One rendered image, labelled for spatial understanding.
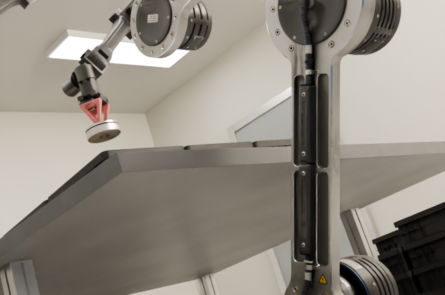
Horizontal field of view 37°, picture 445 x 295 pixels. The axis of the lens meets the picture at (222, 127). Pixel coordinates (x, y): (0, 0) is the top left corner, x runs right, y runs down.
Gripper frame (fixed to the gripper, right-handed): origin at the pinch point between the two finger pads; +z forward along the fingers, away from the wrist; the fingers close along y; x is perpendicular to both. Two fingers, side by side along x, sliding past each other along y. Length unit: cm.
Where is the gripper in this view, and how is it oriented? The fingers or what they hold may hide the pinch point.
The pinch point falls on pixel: (100, 124)
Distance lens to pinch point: 205.9
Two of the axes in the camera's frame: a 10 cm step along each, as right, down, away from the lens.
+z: 3.3, 9.0, -2.7
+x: 9.2, -3.7, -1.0
